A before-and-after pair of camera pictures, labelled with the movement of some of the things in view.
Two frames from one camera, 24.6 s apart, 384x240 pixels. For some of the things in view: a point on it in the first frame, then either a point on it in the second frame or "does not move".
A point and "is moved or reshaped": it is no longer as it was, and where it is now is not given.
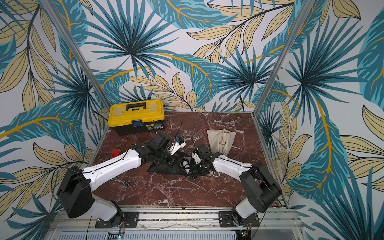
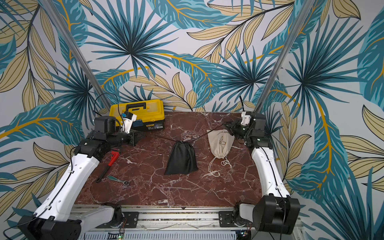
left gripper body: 164,155 -> 118,139
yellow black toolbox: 136,118 does not move
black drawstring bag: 176,168 is moved or reshaped
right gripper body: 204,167 -> 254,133
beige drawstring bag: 220,140 does not move
